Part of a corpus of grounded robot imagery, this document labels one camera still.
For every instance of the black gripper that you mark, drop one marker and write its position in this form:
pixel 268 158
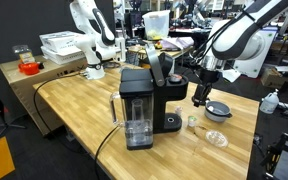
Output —
pixel 210 80

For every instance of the white plastic bottle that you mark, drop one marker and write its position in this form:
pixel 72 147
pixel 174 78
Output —
pixel 269 105

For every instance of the gray cooking pot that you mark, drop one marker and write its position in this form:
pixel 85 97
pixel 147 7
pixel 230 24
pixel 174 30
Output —
pixel 219 115

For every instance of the small clear cup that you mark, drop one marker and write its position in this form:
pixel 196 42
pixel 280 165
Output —
pixel 178 110

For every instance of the red container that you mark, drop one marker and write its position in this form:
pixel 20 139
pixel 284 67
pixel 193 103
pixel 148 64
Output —
pixel 29 68

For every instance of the clear plastic storage bin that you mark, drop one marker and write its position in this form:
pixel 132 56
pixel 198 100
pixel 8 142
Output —
pixel 157 23

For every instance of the black metal cart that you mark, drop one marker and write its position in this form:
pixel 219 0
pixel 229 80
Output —
pixel 284 160

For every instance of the white idle robot arm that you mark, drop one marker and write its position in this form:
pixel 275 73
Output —
pixel 97 50

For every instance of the black pod coffee machine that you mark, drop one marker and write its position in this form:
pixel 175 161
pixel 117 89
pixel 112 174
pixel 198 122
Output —
pixel 170 93

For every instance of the clear jar with label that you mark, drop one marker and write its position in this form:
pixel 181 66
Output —
pixel 24 55

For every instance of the tan cabinet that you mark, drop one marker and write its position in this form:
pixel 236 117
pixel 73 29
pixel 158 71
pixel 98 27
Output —
pixel 20 90

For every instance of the stack of white boxes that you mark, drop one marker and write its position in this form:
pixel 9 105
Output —
pixel 59 46

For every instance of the cardboard box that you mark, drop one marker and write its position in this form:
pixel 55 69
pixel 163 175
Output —
pixel 272 78

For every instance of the purple white cloth bundle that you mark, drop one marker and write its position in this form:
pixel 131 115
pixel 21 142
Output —
pixel 177 42

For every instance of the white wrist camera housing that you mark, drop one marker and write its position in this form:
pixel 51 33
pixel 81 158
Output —
pixel 231 75

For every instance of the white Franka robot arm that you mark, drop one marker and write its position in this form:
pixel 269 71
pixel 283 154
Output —
pixel 237 43

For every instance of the white pod with green lid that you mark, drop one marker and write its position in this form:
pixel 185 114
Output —
pixel 192 120

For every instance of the clear water tank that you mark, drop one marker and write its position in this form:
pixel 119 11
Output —
pixel 139 133

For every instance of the white pod orange rimmed lid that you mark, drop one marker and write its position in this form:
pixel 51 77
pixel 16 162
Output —
pixel 175 78

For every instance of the clear glass dish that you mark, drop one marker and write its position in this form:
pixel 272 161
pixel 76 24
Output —
pixel 217 139

